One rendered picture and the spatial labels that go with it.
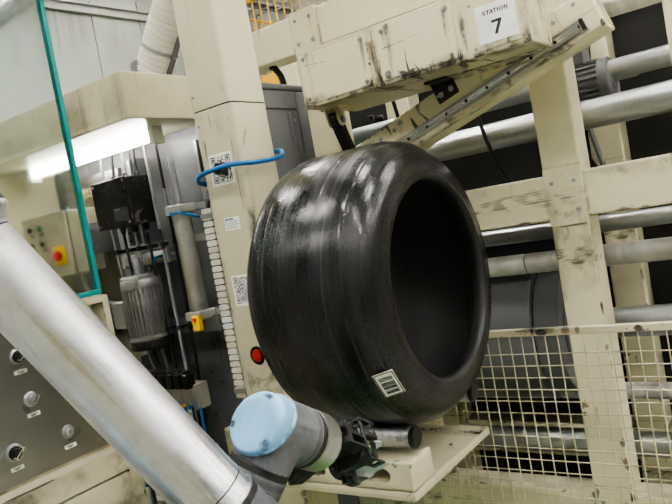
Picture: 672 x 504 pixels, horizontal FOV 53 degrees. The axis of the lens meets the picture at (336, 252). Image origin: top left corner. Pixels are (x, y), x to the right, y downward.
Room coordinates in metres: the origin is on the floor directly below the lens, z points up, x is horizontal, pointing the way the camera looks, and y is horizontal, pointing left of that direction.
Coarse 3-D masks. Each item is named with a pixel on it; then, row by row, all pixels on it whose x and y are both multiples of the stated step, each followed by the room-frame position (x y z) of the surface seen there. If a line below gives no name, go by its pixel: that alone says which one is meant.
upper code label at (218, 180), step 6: (210, 156) 1.63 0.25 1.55; (216, 156) 1.62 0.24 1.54; (222, 156) 1.60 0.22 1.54; (228, 156) 1.59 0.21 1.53; (210, 162) 1.63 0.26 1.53; (216, 162) 1.62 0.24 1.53; (222, 162) 1.61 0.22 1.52; (228, 168) 1.60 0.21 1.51; (228, 174) 1.60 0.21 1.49; (234, 174) 1.59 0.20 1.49; (216, 180) 1.62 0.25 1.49; (222, 180) 1.61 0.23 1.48; (228, 180) 1.60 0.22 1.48; (234, 180) 1.59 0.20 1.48; (216, 186) 1.63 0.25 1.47
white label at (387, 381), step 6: (384, 372) 1.21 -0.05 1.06; (390, 372) 1.21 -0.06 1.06; (378, 378) 1.21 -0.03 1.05; (384, 378) 1.21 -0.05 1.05; (390, 378) 1.21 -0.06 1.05; (396, 378) 1.21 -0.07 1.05; (378, 384) 1.22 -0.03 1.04; (384, 384) 1.22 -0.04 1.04; (390, 384) 1.22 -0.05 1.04; (396, 384) 1.22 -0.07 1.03; (384, 390) 1.23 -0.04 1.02; (390, 390) 1.23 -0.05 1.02; (396, 390) 1.23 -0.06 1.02; (402, 390) 1.23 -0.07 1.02; (390, 396) 1.24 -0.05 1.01
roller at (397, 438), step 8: (376, 424) 1.36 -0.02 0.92; (384, 424) 1.35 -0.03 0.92; (392, 424) 1.35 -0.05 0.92; (376, 432) 1.34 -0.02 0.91; (384, 432) 1.33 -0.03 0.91; (392, 432) 1.32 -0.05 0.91; (400, 432) 1.31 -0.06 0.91; (408, 432) 1.30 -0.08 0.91; (416, 432) 1.31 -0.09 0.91; (376, 440) 1.34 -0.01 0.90; (384, 440) 1.33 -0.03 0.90; (392, 440) 1.32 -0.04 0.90; (400, 440) 1.31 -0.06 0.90; (408, 440) 1.30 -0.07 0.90; (416, 440) 1.31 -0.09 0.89; (416, 448) 1.31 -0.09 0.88
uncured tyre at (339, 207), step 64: (320, 192) 1.30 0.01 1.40; (384, 192) 1.27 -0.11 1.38; (448, 192) 1.50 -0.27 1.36; (256, 256) 1.32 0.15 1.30; (320, 256) 1.22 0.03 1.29; (384, 256) 1.23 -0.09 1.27; (448, 256) 1.70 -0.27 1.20; (256, 320) 1.31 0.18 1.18; (320, 320) 1.22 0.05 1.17; (384, 320) 1.21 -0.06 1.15; (448, 320) 1.67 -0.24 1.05; (320, 384) 1.28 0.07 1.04; (448, 384) 1.36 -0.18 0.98
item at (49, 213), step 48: (0, 0) 1.58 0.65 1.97; (0, 48) 1.56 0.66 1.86; (48, 48) 1.65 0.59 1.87; (0, 96) 1.54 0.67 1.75; (48, 96) 1.64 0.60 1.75; (0, 144) 1.52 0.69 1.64; (48, 144) 1.61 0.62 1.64; (0, 192) 1.50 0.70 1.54; (48, 192) 1.59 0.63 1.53; (48, 240) 1.57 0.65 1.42; (96, 288) 1.65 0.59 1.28
